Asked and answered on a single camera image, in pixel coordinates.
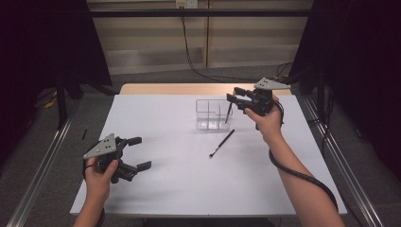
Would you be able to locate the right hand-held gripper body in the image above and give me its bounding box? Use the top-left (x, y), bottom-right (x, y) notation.
top-left (239, 77), bottom-right (291, 116)

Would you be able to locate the black brush with silver ferrule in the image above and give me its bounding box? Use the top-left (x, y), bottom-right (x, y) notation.
top-left (208, 129), bottom-right (235, 159)

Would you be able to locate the black stand post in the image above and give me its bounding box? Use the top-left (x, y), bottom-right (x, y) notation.
top-left (56, 75), bottom-right (69, 131)
top-left (316, 67), bottom-right (325, 121)

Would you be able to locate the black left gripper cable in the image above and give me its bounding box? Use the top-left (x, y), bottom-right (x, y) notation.
top-left (81, 163), bottom-right (107, 227)

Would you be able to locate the black brush with orange ferrule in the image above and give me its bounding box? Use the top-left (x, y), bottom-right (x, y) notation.
top-left (224, 102), bottom-right (234, 125)

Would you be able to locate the clear plastic organizer box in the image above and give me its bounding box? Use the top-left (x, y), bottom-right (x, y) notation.
top-left (195, 98), bottom-right (234, 131)

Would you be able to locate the black wall cable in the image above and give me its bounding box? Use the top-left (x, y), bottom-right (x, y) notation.
top-left (180, 6), bottom-right (294, 83)

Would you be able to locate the black curtain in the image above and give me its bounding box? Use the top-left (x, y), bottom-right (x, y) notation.
top-left (0, 0), bottom-right (113, 165)
top-left (288, 0), bottom-right (401, 181)

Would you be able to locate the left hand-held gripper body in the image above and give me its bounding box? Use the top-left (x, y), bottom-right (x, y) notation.
top-left (82, 132), bottom-right (138, 184)

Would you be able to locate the person's right hand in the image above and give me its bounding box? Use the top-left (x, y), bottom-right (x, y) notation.
top-left (244, 94), bottom-right (285, 145)

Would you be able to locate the aluminium rail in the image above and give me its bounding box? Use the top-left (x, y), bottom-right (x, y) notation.
top-left (302, 96), bottom-right (384, 227)
top-left (6, 103), bottom-right (79, 227)

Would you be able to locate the white table board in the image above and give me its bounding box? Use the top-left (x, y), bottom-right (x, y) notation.
top-left (69, 94), bottom-right (348, 218)

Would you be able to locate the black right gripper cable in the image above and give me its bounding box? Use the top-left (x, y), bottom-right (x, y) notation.
top-left (254, 99), bottom-right (340, 213)

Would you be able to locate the person's left hand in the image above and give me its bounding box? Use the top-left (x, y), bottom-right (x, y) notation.
top-left (83, 159), bottom-right (120, 201)

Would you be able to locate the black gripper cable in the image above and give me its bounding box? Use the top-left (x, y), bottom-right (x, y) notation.
top-left (81, 163), bottom-right (107, 227)
top-left (254, 99), bottom-right (340, 213)

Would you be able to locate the black floor cable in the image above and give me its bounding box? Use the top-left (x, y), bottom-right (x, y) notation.
top-left (310, 91), bottom-right (336, 149)

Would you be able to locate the white wall socket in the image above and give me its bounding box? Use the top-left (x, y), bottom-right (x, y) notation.
top-left (175, 0), bottom-right (199, 9)

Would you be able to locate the wooden table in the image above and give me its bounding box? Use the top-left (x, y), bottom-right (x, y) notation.
top-left (118, 82), bottom-right (292, 96)

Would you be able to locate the black horizontal bar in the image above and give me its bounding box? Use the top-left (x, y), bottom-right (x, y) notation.
top-left (89, 9), bottom-right (313, 18)

